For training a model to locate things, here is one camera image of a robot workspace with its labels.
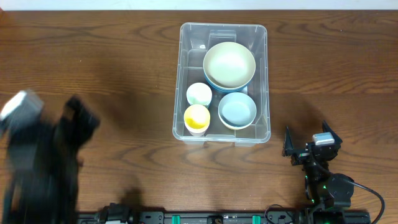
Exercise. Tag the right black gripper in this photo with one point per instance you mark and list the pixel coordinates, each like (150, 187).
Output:
(301, 155)

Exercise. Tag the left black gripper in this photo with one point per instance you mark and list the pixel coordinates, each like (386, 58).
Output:
(76, 128)

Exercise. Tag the yellow small bowl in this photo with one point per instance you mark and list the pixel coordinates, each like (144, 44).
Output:
(236, 127)

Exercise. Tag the grey small bowl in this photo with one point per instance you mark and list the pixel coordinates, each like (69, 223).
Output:
(237, 109)

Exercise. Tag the dark blue bowl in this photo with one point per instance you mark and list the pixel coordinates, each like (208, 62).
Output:
(217, 88)

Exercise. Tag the cream large bowl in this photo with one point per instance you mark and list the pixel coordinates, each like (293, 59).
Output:
(229, 66)

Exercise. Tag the yellow cup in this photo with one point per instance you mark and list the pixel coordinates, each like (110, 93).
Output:
(197, 117)

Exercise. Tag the cream white cup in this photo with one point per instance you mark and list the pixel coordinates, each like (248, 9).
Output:
(197, 92)

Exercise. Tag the light blue cup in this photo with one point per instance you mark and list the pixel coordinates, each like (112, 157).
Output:
(207, 101)

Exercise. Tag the pink cup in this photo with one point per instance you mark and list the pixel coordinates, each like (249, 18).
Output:
(197, 133)

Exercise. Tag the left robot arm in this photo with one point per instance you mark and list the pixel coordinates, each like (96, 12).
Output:
(41, 198)

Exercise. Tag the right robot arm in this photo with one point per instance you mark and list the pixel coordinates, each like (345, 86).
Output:
(329, 192)

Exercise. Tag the clear plastic storage container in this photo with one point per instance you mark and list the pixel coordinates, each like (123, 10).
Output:
(195, 40)

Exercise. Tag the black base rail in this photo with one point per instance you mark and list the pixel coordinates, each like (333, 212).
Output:
(121, 214)

